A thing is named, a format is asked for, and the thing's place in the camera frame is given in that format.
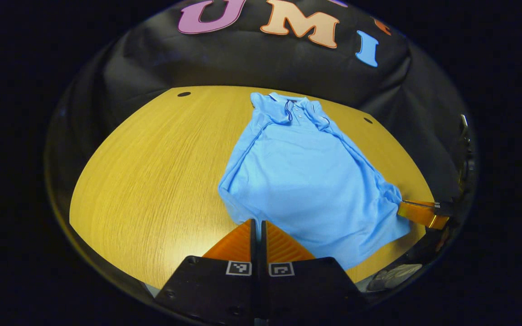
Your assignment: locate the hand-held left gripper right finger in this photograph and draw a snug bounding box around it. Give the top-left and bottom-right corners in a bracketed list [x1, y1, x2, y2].
[261, 221, 368, 326]

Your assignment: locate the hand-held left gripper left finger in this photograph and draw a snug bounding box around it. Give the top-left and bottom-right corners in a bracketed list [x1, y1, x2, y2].
[155, 219, 258, 326]

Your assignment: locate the light blue T-shirt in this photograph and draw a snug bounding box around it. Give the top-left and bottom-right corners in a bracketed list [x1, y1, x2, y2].
[218, 92, 412, 271]

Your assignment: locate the person's grey shoe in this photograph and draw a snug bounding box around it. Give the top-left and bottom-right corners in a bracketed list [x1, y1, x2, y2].
[365, 264, 424, 293]

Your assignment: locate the black backdrop cloth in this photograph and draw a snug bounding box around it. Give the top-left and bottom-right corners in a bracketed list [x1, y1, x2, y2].
[46, 0, 474, 209]

